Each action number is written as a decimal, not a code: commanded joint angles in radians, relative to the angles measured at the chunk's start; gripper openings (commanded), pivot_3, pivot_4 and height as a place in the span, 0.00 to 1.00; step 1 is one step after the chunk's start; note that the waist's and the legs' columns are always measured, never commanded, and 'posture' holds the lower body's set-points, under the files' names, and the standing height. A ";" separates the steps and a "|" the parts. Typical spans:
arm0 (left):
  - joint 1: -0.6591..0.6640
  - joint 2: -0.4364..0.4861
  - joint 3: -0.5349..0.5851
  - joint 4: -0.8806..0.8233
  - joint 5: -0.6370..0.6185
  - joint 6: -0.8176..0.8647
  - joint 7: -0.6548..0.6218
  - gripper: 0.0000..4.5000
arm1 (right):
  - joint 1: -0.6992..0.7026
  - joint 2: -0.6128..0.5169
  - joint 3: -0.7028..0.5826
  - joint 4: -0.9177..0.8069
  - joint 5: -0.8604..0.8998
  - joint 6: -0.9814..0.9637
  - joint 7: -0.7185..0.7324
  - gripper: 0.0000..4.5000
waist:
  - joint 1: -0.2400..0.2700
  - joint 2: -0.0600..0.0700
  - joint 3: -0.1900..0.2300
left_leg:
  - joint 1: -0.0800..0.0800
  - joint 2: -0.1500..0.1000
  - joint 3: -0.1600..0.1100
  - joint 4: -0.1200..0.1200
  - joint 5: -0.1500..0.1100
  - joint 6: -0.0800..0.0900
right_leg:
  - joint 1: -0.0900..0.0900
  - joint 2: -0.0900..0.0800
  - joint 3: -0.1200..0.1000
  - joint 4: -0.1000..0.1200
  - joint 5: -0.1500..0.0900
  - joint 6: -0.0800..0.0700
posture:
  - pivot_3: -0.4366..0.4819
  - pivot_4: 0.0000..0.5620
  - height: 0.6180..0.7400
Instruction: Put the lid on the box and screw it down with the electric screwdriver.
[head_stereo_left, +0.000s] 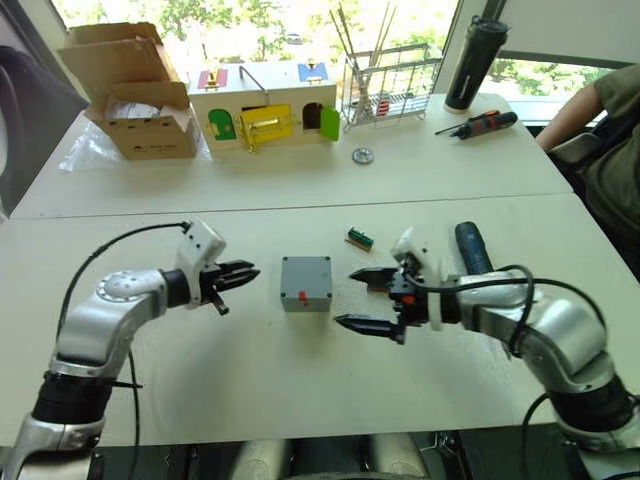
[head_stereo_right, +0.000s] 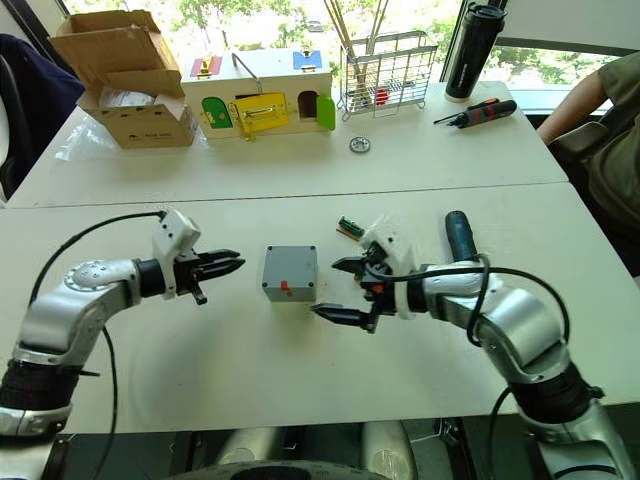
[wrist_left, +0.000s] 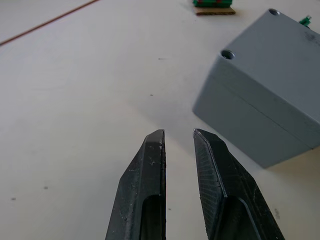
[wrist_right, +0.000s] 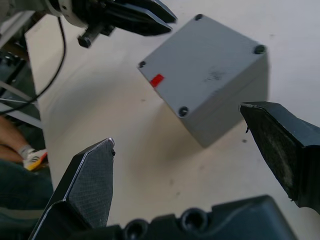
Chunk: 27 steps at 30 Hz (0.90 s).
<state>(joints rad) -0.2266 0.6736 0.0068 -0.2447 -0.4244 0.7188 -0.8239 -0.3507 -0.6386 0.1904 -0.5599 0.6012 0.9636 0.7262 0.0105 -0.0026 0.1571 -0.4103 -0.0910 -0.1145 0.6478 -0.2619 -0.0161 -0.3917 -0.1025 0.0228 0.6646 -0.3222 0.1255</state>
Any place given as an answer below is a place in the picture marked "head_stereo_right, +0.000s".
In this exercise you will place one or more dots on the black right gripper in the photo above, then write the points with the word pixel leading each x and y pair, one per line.
pixel 373 301

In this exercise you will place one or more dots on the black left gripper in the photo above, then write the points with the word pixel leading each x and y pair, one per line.
pixel 184 276

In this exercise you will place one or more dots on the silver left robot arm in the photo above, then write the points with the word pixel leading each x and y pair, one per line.
pixel 85 295

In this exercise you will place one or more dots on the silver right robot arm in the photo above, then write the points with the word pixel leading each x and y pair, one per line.
pixel 520 320

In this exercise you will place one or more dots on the bare person forearm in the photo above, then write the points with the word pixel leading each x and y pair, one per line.
pixel 570 107

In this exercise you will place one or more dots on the grey plastic junction box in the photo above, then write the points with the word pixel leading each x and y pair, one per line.
pixel 290 270

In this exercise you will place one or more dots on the blue electric screwdriver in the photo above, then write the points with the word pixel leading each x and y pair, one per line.
pixel 459 232

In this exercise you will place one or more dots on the wooden lock box toy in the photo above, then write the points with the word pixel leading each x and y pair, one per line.
pixel 260 85

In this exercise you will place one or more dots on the open brown cardboard box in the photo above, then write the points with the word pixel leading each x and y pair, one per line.
pixel 125 75

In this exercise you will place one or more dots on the black red screwdriver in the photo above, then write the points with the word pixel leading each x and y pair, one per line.
pixel 487 114

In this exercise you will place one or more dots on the small green circuit board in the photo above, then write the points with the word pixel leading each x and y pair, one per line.
pixel 350 229

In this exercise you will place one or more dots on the round metal disc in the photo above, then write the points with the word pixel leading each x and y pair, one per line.
pixel 359 144

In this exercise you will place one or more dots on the grey rounded shape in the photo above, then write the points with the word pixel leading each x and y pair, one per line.
pixel 387 450

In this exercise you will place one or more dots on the clear plastic sheet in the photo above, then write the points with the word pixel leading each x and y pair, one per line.
pixel 80 142

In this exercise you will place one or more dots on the small red item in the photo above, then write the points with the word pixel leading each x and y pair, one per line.
pixel 382 95

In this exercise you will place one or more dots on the small black orange tool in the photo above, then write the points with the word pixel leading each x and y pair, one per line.
pixel 482 103

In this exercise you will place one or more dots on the dark jacket on chair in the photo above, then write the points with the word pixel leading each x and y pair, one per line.
pixel 35 95

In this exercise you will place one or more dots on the thin wooden stick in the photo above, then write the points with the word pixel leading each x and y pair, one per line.
pixel 376 22
pixel 340 25

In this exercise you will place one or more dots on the black insulated bottle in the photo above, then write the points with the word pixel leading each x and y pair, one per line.
pixel 470 50

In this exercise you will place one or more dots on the person in olive shirt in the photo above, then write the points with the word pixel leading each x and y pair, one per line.
pixel 617 160

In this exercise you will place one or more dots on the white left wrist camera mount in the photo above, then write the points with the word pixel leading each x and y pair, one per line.
pixel 172 235

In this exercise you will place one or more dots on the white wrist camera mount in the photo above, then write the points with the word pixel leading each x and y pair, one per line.
pixel 398 241
pixel 172 235

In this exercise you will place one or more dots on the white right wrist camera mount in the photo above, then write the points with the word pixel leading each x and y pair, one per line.
pixel 398 241

